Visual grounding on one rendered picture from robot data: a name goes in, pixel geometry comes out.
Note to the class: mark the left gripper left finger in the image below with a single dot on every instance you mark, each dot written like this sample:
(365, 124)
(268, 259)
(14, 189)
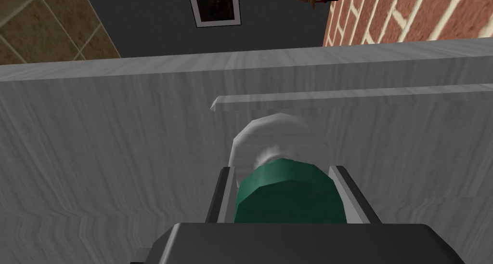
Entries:
(224, 196)

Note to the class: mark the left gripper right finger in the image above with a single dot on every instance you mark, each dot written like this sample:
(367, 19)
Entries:
(354, 196)

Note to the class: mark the white framed dark picture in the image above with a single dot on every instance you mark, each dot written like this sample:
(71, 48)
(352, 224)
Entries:
(214, 5)

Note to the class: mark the grey wooden door leaf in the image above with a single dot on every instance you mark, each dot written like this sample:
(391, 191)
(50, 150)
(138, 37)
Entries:
(96, 160)

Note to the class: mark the green and white door knob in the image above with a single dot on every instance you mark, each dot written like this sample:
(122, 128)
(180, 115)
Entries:
(289, 194)

